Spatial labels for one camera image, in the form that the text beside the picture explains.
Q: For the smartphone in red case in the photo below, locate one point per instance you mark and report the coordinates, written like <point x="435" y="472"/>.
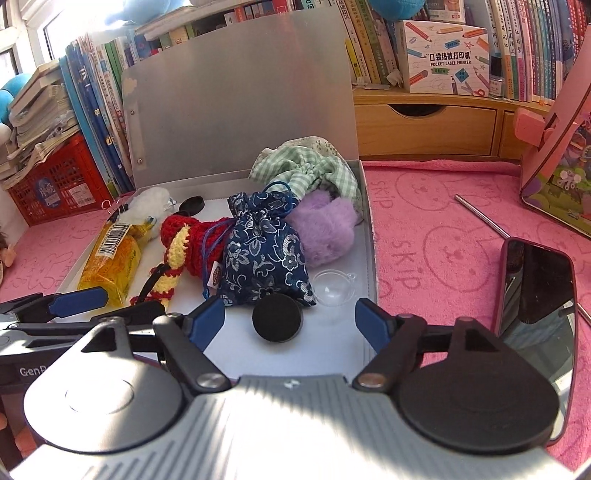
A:
<point x="535" y="300"/>

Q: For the white label printer carton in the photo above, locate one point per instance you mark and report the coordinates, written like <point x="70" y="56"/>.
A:
<point x="443" y="60"/>

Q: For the blue white plush cat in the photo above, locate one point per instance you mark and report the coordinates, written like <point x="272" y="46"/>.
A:
<point x="9" y="99"/>

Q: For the person's left hand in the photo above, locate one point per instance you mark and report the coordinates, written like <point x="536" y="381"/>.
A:
<point x="22" y="445"/>

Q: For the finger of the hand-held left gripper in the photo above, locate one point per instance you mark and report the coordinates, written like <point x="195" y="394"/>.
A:
<point x="138" y="314"/>
<point x="78" y="300"/>

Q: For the clear plastic dome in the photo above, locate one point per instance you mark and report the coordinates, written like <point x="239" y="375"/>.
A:
<point x="334" y="288"/>

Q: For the big blue plush mouse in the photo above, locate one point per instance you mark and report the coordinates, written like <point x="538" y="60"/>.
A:
<point x="397" y="7"/>

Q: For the green checked cloth pouch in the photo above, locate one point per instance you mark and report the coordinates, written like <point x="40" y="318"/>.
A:
<point x="304" y="170"/>

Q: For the metal straw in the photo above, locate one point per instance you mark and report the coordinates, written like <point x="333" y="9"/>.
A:
<point x="480" y="217"/>

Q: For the messy stack of books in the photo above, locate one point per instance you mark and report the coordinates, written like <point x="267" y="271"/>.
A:
<point x="37" y="120"/>

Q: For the white cardboard box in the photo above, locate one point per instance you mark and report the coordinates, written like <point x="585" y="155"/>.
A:
<point x="240" y="115"/>

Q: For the pink triangular toy house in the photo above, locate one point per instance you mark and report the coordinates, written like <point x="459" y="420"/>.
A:
<point x="563" y="175"/>

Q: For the flat stack of books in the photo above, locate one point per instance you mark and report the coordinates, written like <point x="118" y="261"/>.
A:
<point x="272" y="9"/>

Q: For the small dark bottle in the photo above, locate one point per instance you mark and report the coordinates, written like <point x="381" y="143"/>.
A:
<point x="496" y="76"/>

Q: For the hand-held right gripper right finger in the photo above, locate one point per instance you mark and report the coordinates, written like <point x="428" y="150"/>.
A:
<point x="369" y="318"/>

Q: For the yellow red crocheted charm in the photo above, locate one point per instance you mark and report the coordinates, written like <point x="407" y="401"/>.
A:
<point x="175" y="254"/>

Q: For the white plush toy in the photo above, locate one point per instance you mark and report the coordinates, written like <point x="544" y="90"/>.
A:
<point x="150" y="205"/>

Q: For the blue plush elephant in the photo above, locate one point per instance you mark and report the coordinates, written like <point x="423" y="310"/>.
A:
<point x="152" y="7"/>

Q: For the pink printed table towel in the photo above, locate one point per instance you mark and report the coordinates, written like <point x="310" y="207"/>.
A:
<point x="429" y="221"/>

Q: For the brown haired doll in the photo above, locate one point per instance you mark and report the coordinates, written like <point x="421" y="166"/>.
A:
<point x="6" y="254"/>

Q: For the black binder clip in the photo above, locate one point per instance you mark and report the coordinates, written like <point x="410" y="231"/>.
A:
<point x="116" y="210"/>

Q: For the orange snack packet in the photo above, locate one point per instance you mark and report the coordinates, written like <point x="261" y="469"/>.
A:
<point x="111" y="263"/>

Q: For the purple plush ball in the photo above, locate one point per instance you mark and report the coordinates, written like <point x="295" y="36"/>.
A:
<point x="323" y="235"/>

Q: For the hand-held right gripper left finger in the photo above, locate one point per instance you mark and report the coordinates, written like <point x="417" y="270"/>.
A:
<point x="207" y="318"/>

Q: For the row of blue thin books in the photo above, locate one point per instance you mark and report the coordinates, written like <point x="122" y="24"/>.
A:
<point x="97" y="115"/>

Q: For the row of shelf books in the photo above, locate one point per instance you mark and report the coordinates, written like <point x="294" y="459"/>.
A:
<point x="531" y="46"/>

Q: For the wooden drawer shelf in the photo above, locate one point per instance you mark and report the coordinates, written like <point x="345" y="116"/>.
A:
<point x="438" y="134"/>

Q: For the white framed window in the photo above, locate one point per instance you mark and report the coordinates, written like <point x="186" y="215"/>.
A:
<point x="83" y="27"/>

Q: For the red plastic crate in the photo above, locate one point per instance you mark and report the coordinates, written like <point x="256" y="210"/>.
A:
<point x="55" y="184"/>

